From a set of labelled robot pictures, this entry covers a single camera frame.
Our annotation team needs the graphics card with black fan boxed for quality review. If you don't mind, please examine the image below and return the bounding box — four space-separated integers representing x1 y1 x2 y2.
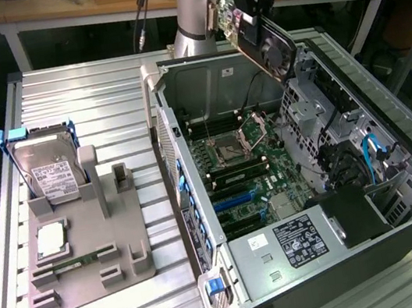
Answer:
203 0 304 94

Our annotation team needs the perforated metal drive cage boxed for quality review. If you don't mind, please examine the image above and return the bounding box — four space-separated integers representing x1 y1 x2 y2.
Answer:
275 69 351 179

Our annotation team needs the black RAM slot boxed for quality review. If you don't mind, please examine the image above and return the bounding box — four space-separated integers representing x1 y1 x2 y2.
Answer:
183 111 242 133
186 119 246 142

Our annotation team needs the metal socket cover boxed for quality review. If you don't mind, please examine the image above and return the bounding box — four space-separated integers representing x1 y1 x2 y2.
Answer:
233 110 272 153

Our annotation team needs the thin metal locking lever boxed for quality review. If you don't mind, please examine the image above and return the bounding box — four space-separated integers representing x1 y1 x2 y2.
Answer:
201 108 216 149

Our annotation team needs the CPU socket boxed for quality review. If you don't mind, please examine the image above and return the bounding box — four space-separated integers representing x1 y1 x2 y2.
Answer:
209 131 251 170

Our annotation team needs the black RAM stick with label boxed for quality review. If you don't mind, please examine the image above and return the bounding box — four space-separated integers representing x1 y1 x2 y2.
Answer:
208 162 273 193

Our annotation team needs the green motherboard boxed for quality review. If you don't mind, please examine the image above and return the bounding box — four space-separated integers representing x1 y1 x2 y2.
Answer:
179 97 321 246

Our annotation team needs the silver chipset heatsink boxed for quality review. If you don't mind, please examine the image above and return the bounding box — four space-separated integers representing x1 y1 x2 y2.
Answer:
268 193 297 221

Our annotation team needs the black expansion slot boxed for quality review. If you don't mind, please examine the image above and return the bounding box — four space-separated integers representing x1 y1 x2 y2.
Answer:
221 215 272 239
218 207 268 230

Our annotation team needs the black plastic cover block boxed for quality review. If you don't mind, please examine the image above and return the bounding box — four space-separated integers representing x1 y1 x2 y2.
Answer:
301 179 398 256

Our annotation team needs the metal disk bay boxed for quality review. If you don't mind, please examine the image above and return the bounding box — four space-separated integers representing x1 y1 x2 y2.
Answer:
360 168 412 232

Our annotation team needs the hard disk in blue caddy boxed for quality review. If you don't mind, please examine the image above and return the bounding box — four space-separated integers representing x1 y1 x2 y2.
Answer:
0 115 94 214

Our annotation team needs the silver power supply with label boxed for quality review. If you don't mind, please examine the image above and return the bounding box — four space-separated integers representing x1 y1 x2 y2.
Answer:
221 204 358 308

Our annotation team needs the open black PC case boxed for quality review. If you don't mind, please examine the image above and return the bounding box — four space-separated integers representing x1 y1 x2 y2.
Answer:
137 17 412 308

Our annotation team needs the grey parts rack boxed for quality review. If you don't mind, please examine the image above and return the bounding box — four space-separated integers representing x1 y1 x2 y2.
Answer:
0 136 165 308

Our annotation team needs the blue case latch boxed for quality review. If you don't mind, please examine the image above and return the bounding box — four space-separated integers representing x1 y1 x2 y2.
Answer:
204 277 225 297

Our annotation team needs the silver CPU chip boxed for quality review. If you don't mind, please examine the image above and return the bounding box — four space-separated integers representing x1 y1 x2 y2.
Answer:
34 221 69 257

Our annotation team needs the green RAM stick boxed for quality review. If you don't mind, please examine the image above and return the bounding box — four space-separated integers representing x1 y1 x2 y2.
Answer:
34 248 110 277

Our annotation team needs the thin black wire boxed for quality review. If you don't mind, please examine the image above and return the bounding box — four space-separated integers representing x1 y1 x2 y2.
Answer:
238 65 288 111

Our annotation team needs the black wire bundle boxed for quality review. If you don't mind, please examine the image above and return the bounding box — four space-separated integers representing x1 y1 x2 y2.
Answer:
313 137 373 197

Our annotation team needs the blue wire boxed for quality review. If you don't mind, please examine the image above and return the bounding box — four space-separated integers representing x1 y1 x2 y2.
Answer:
359 131 389 188

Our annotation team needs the wooden workbench white frame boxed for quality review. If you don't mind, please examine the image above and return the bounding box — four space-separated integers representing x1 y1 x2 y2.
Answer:
0 0 412 115

